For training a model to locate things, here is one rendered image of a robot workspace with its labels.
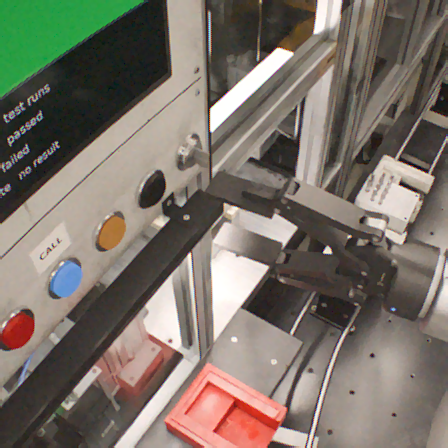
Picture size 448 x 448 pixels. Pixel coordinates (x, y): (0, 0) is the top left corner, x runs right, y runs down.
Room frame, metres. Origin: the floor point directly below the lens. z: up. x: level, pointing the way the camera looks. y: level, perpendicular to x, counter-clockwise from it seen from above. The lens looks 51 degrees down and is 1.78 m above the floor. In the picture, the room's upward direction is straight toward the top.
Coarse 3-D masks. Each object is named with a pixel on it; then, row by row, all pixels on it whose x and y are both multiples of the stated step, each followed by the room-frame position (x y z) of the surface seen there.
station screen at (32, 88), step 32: (160, 0) 0.34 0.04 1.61; (96, 32) 0.29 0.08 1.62; (128, 32) 0.31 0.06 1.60; (160, 32) 0.34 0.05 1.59; (64, 64) 0.26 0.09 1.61; (96, 64) 0.28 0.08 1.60; (128, 64) 0.31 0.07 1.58; (160, 64) 0.33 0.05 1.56; (0, 96) 0.22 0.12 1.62; (32, 96) 0.24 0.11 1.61; (64, 96) 0.26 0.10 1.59; (96, 96) 0.28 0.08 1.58; (128, 96) 0.30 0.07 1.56; (0, 128) 0.22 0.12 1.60; (32, 128) 0.23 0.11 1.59; (64, 128) 0.25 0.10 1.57; (96, 128) 0.27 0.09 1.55; (0, 160) 0.21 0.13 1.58; (32, 160) 0.23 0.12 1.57; (0, 192) 0.20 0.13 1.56
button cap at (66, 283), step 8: (72, 264) 0.24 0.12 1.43; (64, 272) 0.23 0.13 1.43; (72, 272) 0.24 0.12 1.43; (80, 272) 0.24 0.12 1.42; (56, 280) 0.23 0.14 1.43; (64, 280) 0.23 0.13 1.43; (72, 280) 0.24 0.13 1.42; (80, 280) 0.24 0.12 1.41; (56, 288) 0.22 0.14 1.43; (64, 288) 0.23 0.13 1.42; (72, 288) 0.23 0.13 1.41; (64, 296) 0.22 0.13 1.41
